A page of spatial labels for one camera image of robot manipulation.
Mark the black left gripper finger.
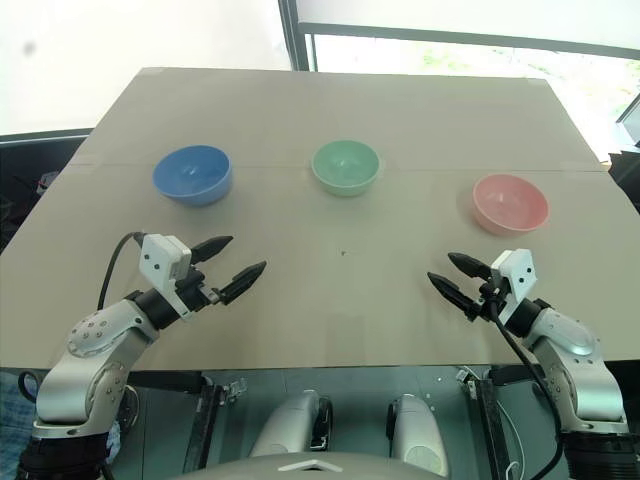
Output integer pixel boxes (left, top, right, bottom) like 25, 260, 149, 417
189, 235, 235, 265
218, 260, 268, 307

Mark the grey robot torso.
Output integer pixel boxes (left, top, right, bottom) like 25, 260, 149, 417
183, 452, 452, 480

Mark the blue fabric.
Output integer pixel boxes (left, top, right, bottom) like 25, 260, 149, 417
0, 372, 42, 480

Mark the black table frame leg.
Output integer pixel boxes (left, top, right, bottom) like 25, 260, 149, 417
181, 373, 222, 474
466, 369, 512, 480

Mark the dark window frame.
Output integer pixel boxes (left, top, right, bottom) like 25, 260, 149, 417
277, 0, 640, 74

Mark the silver left robot leg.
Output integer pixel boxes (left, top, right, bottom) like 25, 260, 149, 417
249, 389, 334, 459

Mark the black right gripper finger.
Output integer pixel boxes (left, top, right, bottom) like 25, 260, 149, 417
447, 252, 493, 280
426, 271, 477, 315

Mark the green plastic bowl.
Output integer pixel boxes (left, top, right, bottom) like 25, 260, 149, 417
310, 139, 380, 199

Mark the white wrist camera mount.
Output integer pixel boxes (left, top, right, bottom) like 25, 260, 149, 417
138, 233, 194, 320
489, 248, 539, 326

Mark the blue plastic bowl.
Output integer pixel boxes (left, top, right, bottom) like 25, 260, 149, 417
151, 144, 235, 209

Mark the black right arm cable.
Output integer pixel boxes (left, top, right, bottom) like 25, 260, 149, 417
487, 287, 564, 480

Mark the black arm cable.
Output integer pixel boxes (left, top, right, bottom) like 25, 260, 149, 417
96, 230, 149, 311
487, 287, 564, 480

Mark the silver right robot leg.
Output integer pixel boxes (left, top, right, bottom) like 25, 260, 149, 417
387, 393, 450, 476

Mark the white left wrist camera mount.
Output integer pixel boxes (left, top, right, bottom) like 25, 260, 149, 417
138, 233, 194, 320

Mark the pink-red plastic bowl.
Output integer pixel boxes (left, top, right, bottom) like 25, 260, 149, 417
471, 173, 551, 237

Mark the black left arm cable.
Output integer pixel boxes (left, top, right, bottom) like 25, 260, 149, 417
96, 230, 149, 311

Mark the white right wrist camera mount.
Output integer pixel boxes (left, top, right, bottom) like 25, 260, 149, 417
489, 248, 539, 326

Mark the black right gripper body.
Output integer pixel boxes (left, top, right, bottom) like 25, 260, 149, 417
464, 279, 509, 324

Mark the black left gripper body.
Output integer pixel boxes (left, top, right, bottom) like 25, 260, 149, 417
174, 267, 224, 314

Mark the silver robot leg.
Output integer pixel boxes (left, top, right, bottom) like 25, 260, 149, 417
387, 393, 450, 476
249, 389, 334, 459

